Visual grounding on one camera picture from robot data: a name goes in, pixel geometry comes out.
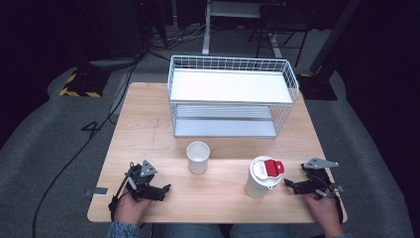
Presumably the white tumbler with red lid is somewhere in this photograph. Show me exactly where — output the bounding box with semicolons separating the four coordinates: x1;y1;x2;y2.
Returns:
244;156;285;200

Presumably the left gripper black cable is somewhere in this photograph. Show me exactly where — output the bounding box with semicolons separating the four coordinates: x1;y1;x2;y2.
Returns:
108;162;137;223

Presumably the yellow black striped stand base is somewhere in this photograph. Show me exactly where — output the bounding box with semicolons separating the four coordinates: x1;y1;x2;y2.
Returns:
58;66;112;99

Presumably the black chair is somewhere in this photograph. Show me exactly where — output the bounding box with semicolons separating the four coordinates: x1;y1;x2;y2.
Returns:
248;2;312;68

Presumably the white wire shelf rack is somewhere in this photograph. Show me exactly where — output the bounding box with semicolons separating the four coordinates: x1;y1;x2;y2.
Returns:
166;55;301;139

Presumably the grey tape strip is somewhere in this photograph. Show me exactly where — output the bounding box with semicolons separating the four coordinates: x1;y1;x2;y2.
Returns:
84;186;110;197

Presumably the person's right leg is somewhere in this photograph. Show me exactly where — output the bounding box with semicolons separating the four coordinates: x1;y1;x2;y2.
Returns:
229;223;293;238

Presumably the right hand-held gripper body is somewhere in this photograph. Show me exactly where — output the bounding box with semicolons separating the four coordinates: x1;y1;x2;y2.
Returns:
301;157;345;200

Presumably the person's left hand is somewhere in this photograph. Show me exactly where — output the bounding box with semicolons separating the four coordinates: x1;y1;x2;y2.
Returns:
113;190;153;226

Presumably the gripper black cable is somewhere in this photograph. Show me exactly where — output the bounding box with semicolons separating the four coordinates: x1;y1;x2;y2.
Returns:
108;162;137;223
312;172;345;226

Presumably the white paper cup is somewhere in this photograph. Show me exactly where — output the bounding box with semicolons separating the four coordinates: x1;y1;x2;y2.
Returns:
185;141;211;176

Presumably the long black floor cable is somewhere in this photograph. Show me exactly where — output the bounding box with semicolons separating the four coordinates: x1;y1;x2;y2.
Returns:
31;56;144;238

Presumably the person's right hand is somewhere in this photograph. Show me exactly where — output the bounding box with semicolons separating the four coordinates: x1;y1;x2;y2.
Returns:
303;191;345;238

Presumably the bundle of floor cables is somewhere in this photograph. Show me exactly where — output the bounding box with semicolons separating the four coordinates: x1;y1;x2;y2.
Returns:
148;20;213;52

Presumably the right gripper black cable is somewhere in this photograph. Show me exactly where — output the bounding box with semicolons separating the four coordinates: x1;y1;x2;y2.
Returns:
312;172;345;226

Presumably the black slanted stand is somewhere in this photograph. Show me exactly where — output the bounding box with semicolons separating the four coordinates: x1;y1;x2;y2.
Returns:
294;0;364;102

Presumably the white desk frame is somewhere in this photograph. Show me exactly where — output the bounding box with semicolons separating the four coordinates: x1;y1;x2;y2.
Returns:
201;0;265;57

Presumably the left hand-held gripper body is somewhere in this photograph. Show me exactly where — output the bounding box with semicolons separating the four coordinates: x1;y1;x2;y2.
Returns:
124;160;159;202

